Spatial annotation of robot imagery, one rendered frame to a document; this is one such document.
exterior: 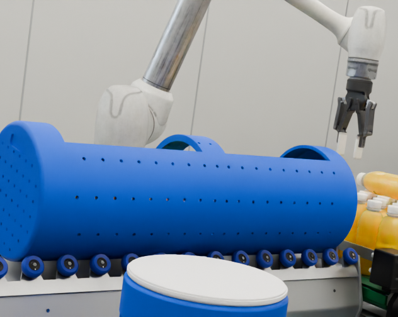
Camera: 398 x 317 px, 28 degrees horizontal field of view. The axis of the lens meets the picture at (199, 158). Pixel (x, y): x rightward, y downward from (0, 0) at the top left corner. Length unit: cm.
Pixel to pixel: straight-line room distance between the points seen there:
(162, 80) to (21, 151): 105
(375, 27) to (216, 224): 86
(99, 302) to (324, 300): 64
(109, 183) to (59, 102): 313
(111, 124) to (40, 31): 229
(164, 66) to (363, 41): 65
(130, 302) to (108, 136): 115
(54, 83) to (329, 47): 207
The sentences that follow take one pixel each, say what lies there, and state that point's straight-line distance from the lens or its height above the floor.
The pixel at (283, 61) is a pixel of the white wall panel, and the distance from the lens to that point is 548.
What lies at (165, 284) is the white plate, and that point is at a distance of 127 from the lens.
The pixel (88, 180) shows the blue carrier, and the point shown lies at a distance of 156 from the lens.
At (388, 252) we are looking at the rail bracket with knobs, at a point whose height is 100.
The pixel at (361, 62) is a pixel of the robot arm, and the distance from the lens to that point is 233.
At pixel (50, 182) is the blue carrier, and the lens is 152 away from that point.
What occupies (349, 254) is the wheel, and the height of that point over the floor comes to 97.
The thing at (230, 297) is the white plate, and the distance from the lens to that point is 125.
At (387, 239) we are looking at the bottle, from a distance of 216.
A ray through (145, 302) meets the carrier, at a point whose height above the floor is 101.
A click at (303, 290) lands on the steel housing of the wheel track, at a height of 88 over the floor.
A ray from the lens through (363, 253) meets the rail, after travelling 219.
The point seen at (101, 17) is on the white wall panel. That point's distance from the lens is 477.
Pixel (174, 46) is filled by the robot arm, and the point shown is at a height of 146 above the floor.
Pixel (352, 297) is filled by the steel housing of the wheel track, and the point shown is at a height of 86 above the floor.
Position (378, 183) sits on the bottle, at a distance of 238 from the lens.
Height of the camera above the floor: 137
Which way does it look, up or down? 6 degrees down
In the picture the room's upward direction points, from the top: 8 degrees clockwise
